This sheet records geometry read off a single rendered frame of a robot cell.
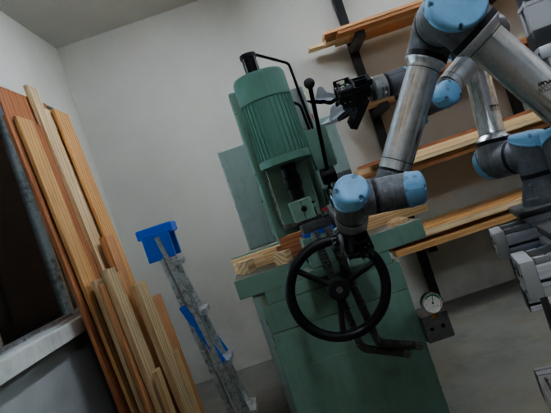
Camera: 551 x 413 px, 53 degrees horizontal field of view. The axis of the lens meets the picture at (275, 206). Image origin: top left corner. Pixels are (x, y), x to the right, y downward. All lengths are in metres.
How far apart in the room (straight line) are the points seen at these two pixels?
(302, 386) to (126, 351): 1.33
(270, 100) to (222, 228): 2.44
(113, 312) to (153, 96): 1.93
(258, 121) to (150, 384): 1.63
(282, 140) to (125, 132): 2.64
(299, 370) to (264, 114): 0.80
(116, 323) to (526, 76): 2.22
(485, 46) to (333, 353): 0.98
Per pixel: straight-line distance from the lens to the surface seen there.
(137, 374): 2.94
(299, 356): 1.74
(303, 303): 1.70
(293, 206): 1.79
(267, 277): 1.69
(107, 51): 4.46
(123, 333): 2.93
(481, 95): 2.02
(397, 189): 1.16
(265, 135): 1.78
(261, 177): 2.02
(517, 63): 1.25
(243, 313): 4.20
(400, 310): 1.75
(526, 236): 1.90
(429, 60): 1.33
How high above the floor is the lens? 1.08
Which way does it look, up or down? level
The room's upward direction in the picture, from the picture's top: 19 degrees counter-clockwise
